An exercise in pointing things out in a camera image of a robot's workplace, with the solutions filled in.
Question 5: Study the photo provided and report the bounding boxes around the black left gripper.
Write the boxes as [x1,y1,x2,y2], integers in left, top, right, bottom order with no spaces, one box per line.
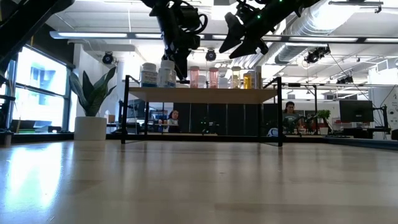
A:
[149,0,208,81]

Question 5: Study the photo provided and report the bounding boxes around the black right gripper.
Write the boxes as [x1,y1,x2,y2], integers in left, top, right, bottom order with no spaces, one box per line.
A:
[219,0,299,59]

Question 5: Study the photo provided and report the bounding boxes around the pink translucent pill vial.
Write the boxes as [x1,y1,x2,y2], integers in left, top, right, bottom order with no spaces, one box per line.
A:
[208,67,220,89]
[189,65,200,89]

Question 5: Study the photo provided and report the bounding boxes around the white supplement bottle blue label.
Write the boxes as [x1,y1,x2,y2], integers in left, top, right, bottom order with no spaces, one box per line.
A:
[158,60,178,89]

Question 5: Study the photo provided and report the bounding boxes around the white Melatonin supplement bottle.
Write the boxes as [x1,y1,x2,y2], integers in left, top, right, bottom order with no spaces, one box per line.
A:
[139,62,159,88]

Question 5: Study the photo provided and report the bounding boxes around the narrow white labelled bottle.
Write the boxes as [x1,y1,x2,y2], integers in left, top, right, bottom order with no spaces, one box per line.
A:
[254,65,264,90]

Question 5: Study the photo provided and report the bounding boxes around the person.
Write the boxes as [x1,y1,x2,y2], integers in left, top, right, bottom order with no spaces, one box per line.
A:
[167,109,180,134]
[282,101,304,133]

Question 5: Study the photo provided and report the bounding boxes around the black background robot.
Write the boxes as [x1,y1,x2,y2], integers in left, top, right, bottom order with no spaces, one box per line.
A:
[200,116,218,135]

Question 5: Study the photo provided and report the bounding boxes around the black track light cluster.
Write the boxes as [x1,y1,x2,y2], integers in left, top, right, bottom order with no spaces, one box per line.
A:
[303,45,331,65]

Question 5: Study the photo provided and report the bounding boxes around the long ceiling light bar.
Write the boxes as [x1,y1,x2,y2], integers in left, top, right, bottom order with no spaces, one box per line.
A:
[49,30,398,44]

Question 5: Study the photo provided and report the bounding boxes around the green snake plant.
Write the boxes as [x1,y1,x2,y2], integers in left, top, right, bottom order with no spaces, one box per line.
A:
[68,66,118,118]

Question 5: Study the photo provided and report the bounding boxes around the small green background plant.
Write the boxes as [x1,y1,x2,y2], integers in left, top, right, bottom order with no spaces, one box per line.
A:
[317,109,332,125]

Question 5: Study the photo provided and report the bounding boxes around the white round plant pot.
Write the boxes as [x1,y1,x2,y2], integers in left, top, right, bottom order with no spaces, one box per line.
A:
[73,116,108,141]

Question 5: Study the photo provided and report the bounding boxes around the black computer monitor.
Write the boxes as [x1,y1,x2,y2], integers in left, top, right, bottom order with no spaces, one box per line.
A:
[338,99,375,124]

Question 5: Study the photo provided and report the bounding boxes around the large office window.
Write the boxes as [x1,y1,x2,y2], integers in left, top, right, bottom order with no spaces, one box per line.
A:
[0,46,74,133]

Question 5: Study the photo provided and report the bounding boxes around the wooden shelf black metal frame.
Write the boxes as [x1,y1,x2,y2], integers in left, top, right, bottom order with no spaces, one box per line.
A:
[120,74,284,147]

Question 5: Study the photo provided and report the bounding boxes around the silver ventilation duct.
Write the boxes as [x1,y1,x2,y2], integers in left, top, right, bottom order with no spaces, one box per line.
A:
[275,0,361,65]

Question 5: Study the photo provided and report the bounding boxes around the black aluminium table frame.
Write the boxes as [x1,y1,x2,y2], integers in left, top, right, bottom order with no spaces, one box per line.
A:
[12,132,398,152]

